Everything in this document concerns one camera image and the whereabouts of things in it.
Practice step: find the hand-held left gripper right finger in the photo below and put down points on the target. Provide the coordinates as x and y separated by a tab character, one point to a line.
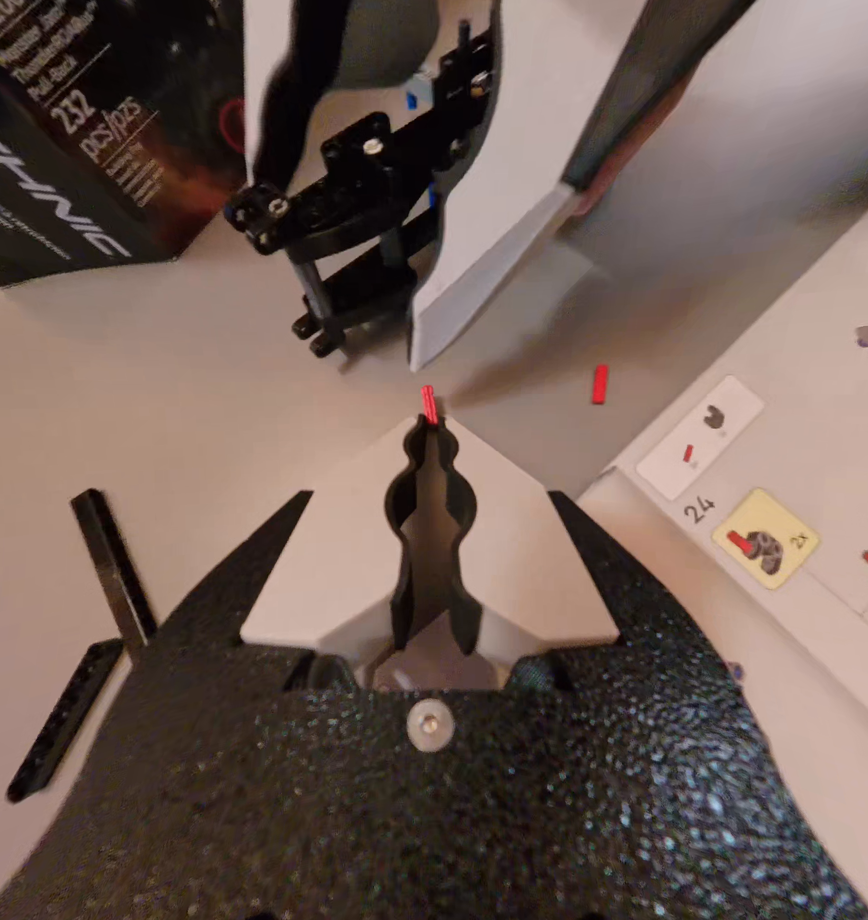
534	568

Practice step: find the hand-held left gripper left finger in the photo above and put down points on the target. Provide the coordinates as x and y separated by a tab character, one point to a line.
326	568

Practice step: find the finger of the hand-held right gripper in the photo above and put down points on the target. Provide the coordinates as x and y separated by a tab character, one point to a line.
290	86
520	180

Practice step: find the black toy brick assembly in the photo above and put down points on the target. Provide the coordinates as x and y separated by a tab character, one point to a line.
355	194

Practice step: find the red toy axle pin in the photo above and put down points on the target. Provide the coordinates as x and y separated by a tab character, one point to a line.
429	404
600	384

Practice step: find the person's right hand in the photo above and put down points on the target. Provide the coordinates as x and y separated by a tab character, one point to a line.
621	169

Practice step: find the black toy set box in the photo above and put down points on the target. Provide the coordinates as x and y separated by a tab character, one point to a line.
81	144

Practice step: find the black toy beam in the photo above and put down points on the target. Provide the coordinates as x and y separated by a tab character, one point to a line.
63	722

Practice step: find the open instruction booklet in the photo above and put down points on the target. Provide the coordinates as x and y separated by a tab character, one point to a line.
800	402

